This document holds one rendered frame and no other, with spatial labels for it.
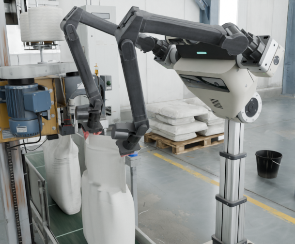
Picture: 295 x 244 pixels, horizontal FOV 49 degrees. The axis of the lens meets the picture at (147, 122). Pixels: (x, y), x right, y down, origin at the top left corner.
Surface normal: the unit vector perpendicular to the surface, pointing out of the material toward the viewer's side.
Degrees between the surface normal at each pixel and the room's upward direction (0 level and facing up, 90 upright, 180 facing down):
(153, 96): 90
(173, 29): 116
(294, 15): 90
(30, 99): 90
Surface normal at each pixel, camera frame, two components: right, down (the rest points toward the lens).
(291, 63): -0.85, 0.14
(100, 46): 0.54, 0.18
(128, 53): 0.22, 0.66
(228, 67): -0.56, -0.65
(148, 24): 0.43, 0.62
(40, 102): 0.84, 0.11
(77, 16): 0.43, 0.40
